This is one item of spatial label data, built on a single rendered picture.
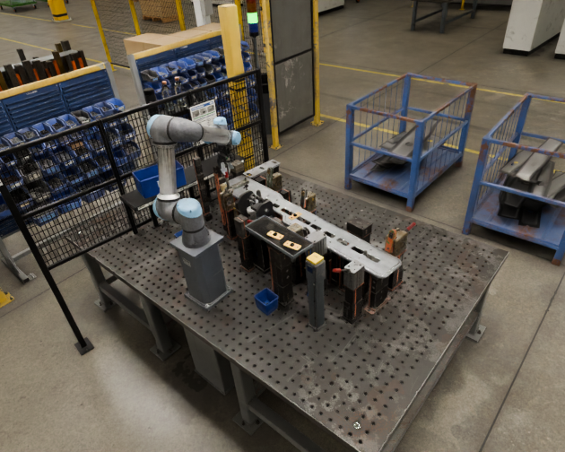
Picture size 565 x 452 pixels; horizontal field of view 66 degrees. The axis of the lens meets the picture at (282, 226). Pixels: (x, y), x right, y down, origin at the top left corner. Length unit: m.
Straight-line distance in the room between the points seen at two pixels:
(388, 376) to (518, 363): 1.34
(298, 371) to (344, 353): 0.25
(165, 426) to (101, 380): 0.62
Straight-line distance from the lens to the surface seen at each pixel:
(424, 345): 2.32
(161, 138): 2.17
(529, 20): 9.85
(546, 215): 4.48
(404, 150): 4.53
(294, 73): 5.84
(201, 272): 2.34
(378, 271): 2.21
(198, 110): 3.18
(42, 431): 3.28
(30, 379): 3.59
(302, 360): 2.21
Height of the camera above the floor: 2.47
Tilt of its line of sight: 36 degrees down
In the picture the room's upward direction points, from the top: 5 degrees counter-clockwise
